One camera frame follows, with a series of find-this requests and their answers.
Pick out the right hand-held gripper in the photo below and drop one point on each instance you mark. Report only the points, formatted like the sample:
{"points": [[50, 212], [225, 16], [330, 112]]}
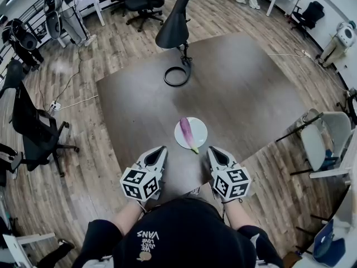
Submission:
{"points": [[231, 183]]}

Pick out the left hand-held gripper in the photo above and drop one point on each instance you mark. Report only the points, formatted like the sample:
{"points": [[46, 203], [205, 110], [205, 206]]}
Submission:
{"points": [[139, 183]]}

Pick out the white round plate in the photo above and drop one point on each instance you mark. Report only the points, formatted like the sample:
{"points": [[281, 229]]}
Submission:
{"points": [[199, 133]]}

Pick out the purple eggplant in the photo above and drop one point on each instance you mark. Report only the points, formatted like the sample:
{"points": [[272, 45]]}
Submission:
{"points": [[185, 130]]}

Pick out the person's right forearm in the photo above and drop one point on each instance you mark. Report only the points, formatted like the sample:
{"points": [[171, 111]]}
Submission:
{"points": [[237, 215]]}

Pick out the person's left forearm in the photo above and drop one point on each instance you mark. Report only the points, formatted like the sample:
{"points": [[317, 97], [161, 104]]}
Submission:
{"points": [[127, 219]]}

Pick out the person's right shoe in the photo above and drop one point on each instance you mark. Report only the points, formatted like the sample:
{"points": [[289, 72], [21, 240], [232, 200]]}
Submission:
{"points": [[194, 192]]}

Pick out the black printed t-shirt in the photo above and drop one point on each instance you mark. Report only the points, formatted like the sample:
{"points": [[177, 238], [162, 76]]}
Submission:
{"points": [[181, 227]]}

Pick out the grey chair with black legs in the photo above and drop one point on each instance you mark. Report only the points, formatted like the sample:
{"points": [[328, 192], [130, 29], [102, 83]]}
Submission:
{"points": [[312, 147]]}

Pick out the white power strip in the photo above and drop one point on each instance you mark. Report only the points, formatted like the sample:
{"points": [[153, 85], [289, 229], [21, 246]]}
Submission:
{"points": [[55, 105], [306, 53]]}

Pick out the black desk lamp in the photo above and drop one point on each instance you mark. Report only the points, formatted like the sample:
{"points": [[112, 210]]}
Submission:
{"points": [[170, 35]]}

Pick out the black office chair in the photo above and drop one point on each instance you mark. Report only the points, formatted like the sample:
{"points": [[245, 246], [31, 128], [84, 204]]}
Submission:
{"points": [[145, 1], [36, 127], [309, 17]]}

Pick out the brown bag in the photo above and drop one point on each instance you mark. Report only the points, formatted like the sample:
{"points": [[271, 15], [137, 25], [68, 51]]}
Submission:
{"points": [[292, 260]]}

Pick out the white table with light top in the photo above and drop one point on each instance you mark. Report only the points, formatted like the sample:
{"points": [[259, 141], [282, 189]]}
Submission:
{"points": [[351, 155]]}

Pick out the blue chair with black legs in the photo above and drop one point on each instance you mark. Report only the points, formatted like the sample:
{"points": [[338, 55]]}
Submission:
{"points": [[326, 247]]}

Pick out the black chair base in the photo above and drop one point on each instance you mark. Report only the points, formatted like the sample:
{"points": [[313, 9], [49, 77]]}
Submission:
{"points": [[350, 105]]}

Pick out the grey oval shell rig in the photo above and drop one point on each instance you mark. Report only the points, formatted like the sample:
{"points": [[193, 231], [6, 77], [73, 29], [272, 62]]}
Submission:
{"points": [[53, 24]]}

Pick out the white appliance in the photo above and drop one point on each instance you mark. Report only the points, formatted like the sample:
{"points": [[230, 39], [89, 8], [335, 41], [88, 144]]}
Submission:
{"points": [[344, 35]]}

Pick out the black metal railing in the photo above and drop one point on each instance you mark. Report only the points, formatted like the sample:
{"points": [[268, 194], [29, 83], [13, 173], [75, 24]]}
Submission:
{"points": [[30, 15]]}

